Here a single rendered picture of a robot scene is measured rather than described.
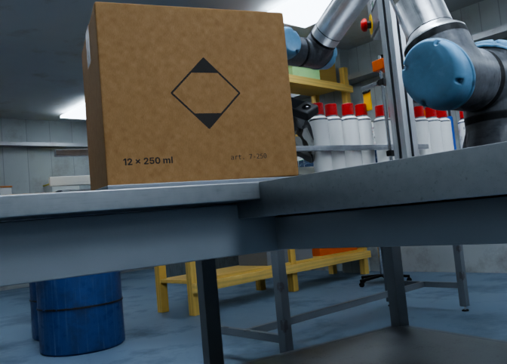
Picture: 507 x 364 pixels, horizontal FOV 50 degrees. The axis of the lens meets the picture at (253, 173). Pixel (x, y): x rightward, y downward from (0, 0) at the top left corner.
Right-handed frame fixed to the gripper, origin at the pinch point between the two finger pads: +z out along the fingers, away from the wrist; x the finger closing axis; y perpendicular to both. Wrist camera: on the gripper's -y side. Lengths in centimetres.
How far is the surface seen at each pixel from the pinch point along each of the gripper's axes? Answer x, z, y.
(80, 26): -133, -138, 413
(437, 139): -43.1, 19.9, -2.2
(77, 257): 74, -24, -61
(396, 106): -22.3, -0.4, -13.7
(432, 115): -47.1, 13.2, -1.2
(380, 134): -25.0, 7.1, -0.6
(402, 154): -15.0, 10.5, -14.8
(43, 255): 77, -26, -61
